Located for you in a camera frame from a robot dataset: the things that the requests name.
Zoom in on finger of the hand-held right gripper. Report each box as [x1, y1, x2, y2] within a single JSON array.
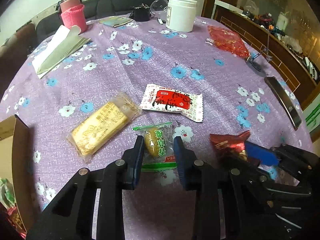
[[244, 141, 313, 180], [225, 152, 313, 198]]

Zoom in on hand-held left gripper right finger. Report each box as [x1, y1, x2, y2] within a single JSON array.
[[173, 135, 253, 240]]

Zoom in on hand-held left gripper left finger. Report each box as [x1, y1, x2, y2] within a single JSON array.
[[26, 135, 145, 240]]

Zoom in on clear green-edged pastry packet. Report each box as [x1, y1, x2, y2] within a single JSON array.
[[133, 124, 178, 172]]

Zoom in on brown cardboard box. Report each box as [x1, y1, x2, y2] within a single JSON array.
[[0, 115, 38, 233]]

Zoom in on yellow cake snack packet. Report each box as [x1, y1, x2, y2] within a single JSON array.
[[67, 91, 142, 164]]

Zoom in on black smartphone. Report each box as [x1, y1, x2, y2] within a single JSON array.
[[264, 76, 303, 130]]

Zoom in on white red-label snack packet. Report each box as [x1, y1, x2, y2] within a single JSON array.
[[139, 84, 203, 123]]

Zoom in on green white box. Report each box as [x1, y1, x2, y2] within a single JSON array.
[[306, 105, 320, 133]]

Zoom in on dark-framed eyeglasses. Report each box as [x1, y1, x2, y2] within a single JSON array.
[[246, 51, 272, 72]]

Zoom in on wooden cabinet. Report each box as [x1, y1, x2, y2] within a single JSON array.
[[214, 0, 320, 110]]

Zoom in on red patterned plastic bag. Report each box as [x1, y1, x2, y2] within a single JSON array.
[[207, 25, 250, 58]]

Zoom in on folded white paper tissues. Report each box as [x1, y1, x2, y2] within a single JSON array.
[[36, 26, 91, 79]]

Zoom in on green glittery snack packet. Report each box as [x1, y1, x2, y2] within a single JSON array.
[[0, 177, 17, 209]]

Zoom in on white plastic jar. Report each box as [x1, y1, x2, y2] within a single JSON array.
[[166, 0, 198, 32]]

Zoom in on folded white paper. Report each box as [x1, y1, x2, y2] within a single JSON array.
[[32, 25, 73, 74]]

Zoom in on small black device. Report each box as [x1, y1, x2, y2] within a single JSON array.
[[130, 5, 152, 22]]

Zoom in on thermos with pink sleeve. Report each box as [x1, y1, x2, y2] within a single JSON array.
[[59, 0, 87, 34]]

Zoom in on black sofa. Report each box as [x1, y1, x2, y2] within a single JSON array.
[[36, 0, 185, 38]]

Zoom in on brown armchair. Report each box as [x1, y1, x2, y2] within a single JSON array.
[[0, 22, 38, 65]]

